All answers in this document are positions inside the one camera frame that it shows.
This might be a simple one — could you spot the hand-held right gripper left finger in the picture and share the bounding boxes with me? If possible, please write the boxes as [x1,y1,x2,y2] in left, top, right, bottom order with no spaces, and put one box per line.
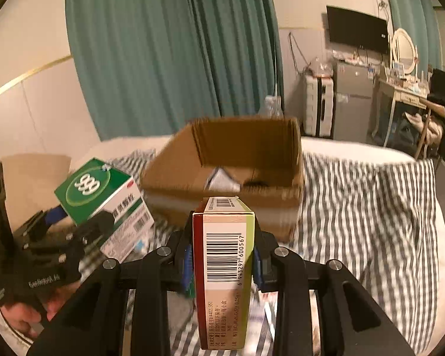
[27,213,195,356]

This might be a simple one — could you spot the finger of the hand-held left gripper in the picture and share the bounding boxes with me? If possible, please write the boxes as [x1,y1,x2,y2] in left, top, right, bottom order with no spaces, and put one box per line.
[61,211,116,268]
[14,207,68,247]

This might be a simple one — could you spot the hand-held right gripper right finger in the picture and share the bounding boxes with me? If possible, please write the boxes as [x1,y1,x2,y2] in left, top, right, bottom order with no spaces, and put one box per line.
[253,217,417,356]

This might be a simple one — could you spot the red and green medicine box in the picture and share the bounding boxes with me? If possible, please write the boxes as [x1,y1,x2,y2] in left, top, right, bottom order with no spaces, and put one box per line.
[192,196,255,350]

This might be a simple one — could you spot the green and white medicine box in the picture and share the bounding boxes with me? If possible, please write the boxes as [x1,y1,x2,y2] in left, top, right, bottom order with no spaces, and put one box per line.
[54,158,155,264]

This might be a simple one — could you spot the brown cardboard box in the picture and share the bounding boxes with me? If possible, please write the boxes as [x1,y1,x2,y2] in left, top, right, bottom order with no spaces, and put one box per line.
[139,117,305,241]

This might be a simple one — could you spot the person's left hand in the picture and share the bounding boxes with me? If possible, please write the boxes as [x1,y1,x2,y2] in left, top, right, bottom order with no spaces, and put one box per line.
[0,282,83,340]

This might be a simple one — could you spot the large clear water bottle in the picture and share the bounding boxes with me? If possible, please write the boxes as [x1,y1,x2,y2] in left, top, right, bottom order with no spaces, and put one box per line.
[259,96,284,119]

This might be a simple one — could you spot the white suitcase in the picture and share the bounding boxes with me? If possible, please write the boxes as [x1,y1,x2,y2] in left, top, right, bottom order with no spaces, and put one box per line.
[303,74,334,138]

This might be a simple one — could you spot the wide green curtain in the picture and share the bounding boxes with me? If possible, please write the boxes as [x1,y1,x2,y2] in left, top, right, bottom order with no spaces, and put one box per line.
[65,0,284,142]

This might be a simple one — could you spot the grey small fridge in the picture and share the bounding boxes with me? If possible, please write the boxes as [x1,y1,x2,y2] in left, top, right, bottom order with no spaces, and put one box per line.
[332,61,375,142]

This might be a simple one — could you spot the white vanity desk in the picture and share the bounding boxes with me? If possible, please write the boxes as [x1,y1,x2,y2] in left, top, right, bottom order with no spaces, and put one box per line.
[371,78,431,149]

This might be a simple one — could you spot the clear plastic bag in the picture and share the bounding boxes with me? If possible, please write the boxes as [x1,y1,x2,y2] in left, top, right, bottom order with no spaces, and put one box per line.
[306,57,334,79]

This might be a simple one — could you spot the beige clothes pile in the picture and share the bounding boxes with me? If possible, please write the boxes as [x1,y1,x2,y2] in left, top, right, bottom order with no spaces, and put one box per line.
[404,109,444,145]

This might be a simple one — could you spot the white oval vanity mirror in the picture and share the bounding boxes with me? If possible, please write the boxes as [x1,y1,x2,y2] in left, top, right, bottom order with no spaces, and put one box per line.
[391,28,419,77]

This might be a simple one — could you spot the narrow green curtain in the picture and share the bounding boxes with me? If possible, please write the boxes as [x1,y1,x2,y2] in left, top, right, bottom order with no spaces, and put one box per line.
[380,0,442,71]

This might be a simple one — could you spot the hanging wall cable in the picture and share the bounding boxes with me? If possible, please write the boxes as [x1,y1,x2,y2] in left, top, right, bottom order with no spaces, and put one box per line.
[287,31,310,77]

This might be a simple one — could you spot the black wall television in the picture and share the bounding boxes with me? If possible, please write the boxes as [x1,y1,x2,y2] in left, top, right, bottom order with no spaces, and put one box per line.
[326,5,389,54]

